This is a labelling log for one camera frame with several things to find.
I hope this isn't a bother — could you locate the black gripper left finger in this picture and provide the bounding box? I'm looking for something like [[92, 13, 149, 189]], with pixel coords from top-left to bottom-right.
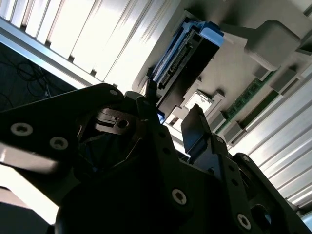
[[0, 81, 191, 214]]

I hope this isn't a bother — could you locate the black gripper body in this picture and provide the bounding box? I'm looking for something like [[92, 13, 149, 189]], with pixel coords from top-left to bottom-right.
[[53, 156, 312, 234]]

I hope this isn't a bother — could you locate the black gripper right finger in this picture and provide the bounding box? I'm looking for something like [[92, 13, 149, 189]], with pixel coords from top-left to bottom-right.
[[181, 103, 302, 233]]

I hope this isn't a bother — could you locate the hard disk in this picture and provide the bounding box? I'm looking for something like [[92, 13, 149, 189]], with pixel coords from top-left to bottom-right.
[[147, 20, 225, 122]]

